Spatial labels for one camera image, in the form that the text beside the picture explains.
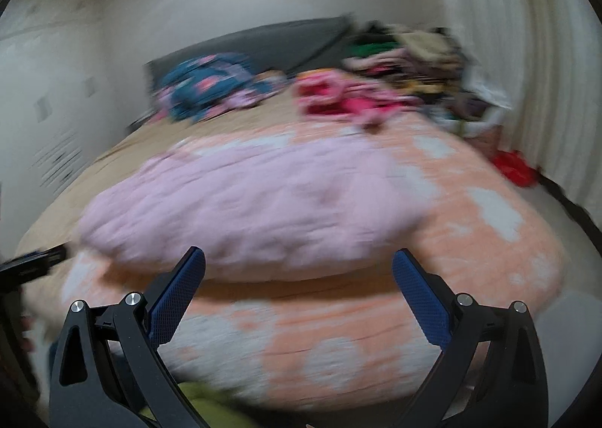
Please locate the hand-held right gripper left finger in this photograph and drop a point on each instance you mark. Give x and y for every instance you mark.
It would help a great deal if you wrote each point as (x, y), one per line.
(181, 296)

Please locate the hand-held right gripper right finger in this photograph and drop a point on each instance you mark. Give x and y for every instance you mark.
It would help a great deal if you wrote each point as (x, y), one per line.
(421, 301)

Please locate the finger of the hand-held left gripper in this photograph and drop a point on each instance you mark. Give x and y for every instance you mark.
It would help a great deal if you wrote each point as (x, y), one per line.
(33, 261)

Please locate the pink quilted jacket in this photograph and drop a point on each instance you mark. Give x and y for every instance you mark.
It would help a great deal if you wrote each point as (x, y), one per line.
(244, 211)

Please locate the bag of clothes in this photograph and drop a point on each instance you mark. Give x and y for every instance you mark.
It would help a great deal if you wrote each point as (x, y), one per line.
(479, 122)

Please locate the pile of mixed clothes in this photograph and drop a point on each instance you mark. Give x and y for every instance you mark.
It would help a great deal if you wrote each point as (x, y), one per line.
(414, 56)

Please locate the orange checked blanket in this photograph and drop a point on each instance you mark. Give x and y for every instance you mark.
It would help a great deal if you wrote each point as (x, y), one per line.
(376, 305)

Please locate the person's yellow-green top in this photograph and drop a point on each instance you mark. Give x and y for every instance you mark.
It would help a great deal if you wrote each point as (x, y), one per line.
(207, 409)

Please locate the bed with beige sheet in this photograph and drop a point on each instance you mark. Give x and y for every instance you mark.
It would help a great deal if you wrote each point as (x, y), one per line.
(117, 150)

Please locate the white wardrobe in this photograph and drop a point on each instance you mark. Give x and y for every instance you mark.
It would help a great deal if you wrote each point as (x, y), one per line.
(47, 103)

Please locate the red plastic bag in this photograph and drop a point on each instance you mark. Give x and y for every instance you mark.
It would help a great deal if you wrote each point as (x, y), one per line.
(515, 169)

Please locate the teal floral quilt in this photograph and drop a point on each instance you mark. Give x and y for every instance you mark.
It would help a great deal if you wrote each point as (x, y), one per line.
(202, 84)

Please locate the pink fleece garment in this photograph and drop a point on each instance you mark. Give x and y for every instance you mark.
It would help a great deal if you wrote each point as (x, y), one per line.
(329, 94)

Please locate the white curtain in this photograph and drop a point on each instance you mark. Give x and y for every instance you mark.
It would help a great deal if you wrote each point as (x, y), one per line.
(517, 56)

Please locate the grey headboard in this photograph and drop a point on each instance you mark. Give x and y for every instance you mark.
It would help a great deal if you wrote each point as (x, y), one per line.
(282, 42)

